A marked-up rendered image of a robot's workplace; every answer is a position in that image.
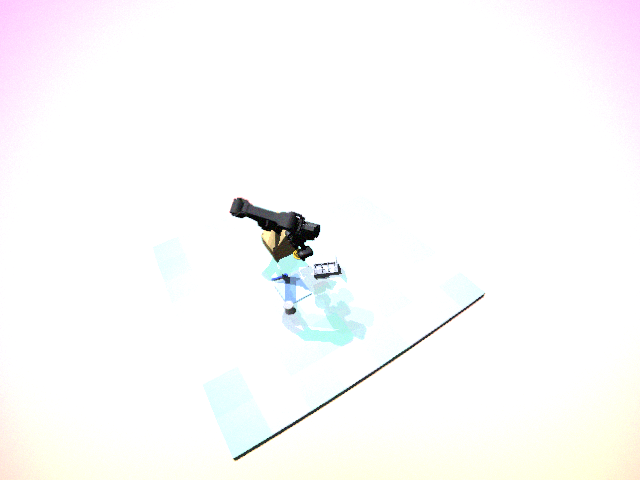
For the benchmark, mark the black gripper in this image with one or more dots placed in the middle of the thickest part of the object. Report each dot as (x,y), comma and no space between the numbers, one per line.
(296,241)

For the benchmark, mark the white cylinder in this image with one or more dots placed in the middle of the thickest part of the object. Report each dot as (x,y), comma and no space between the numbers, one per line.
(288,307)

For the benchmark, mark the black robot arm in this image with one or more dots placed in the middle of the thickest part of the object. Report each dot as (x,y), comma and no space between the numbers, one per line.
(269,220)

